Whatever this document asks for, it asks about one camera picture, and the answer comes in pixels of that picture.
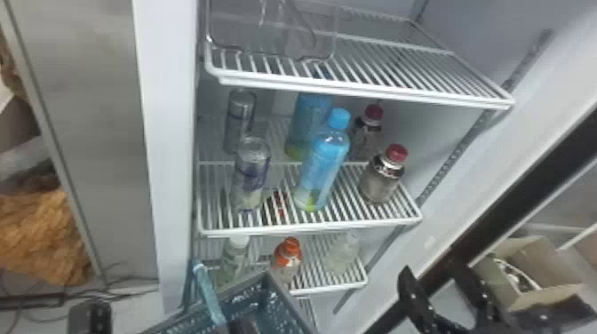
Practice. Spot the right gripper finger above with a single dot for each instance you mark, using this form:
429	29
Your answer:
476	298
417	303

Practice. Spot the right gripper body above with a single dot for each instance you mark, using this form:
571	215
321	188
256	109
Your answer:
471	330

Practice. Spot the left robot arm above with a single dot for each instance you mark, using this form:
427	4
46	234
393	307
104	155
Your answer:
91	319

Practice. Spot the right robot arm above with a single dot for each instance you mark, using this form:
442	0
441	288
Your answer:
559	319

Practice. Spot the cardboard box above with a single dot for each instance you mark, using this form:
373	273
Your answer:
541	270

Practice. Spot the dark bottle with red cap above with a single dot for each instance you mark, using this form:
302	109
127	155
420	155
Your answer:
380	177
366	133

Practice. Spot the orange bottle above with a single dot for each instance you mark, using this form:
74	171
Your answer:
285	259

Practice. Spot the blue basket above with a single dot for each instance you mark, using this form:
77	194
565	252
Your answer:
261	308

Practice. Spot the blue bottle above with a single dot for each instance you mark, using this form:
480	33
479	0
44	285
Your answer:
305	121
322	163

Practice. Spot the clear bottle with white cap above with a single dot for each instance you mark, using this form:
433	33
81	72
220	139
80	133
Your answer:
233	259

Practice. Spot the silver can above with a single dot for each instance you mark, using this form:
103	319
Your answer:
250	175
239	121

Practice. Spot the white fridge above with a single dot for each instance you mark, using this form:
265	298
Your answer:
165	140

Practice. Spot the clear box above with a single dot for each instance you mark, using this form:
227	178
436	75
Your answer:
280	32

